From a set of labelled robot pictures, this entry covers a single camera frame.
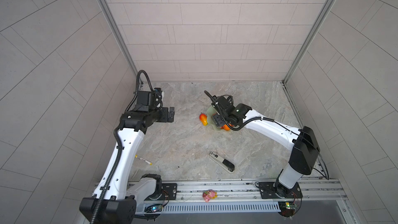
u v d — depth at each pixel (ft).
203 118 3.05
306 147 1.40
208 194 2.23
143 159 2.61
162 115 2.06
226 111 1.97
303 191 2.38
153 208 2.14
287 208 2.22
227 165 2.47
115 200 1.16
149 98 1.75
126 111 1.68
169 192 2.32
